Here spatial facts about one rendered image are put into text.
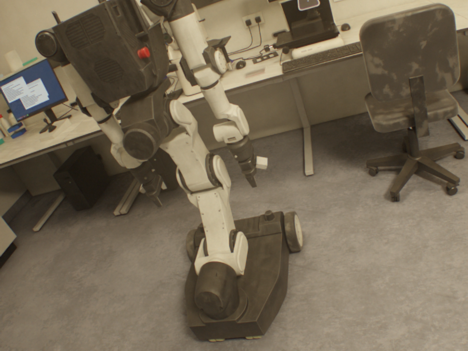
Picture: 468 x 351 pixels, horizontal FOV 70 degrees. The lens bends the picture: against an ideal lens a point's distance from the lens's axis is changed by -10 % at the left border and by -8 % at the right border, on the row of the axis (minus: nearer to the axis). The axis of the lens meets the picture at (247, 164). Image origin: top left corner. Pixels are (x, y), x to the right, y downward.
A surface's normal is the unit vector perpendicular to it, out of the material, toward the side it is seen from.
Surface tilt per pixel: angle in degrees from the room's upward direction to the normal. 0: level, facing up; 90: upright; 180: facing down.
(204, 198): 60
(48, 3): 90
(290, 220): 12
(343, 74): 90
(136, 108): 45
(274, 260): 0
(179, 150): 100
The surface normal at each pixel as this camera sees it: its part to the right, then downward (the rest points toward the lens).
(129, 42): 0.94, -0.22
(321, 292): -0.33, -0.81
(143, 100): -0.31, -0.19
